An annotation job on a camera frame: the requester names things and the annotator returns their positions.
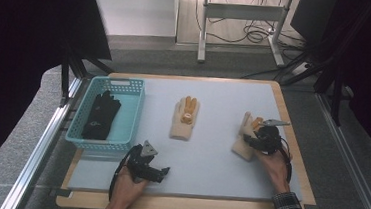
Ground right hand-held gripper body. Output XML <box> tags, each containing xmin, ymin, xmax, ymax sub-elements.
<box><xmin>251</xmin><ymin>117</ymin><xmax>292</xmax><ymax>158</ymax></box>

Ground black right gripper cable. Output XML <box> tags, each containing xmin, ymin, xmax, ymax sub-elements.
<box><xmin>275</xmin><ymin>137</ymin><xmax>296</xmax><ymax>185</ymax></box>

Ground white metal desk frame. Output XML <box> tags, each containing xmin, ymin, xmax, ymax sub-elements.
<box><xmin>196</xmin><ymin>0</ymin><xmax>292</xmax><ymax>71</ymax></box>

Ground black tripod stand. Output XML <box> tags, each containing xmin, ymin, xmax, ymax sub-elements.
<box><xmin>56</xmin><ymin>39</ymin><xmax>116</xmax><ymax>111</ymax></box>
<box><xmin>277</xmin><ymin>0</ymin><xmax>363</xmax><ymax>130</ymax></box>

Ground white power strip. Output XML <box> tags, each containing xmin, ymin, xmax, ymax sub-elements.
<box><xmin>290</xmin><ymin>60</ymin><xmax>312</xmax><ymax>77</ymax></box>

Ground turquoise plastic basket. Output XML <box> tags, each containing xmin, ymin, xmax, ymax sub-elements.
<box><xmin>64</xmin><ymin>72</ymin><xmax>147</xmax><ymax>155</ymax></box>

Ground person's right hand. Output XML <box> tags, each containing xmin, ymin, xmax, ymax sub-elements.
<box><xmin>252</xmin><ymin>143</ymin><xmax>294</xmax><ymax>195</ymax></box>

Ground grey table mat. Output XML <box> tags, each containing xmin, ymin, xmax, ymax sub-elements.
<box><xmin>66</xmin><ymin>68</ymin><xmax>312</xmax><ymax>209</ymax></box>

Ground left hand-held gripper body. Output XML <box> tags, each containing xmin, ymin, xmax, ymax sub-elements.
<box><xmin>122</xmin><ymin>138</ymin><xmax>160</xmax><ymax>184</ymax></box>

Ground person's left hand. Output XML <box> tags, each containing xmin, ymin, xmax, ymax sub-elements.
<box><xmin>111</xmin><ymin>169</ymin><xmax>151</xmax><ymax>209</ymax></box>

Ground black floor cables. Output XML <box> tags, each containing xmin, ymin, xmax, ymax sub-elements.
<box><xmin>189</xmin><ymin>0</ymin><xmax>311</xmax><ymax>85</ymax></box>

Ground aluminium rail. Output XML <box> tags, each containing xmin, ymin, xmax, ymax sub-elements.
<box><xmin>0</xmin><ymin>72</ymin><xmax>83</xmax><ymax>209</ymax></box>
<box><xmin>307</xmin><ymin>92</ymin><xmax>371</xmax><ymax>209</ymax></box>

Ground beige glove with orange fingers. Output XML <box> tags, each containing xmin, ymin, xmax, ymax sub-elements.
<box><xmin>230</xmin><ymin>109</ymin><xmax>266</xmax><ymax>163</ymax></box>
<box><xmin>169</xmin><ymin>94</ymin><xmax>201</xmax><ymax>142</ymax></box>

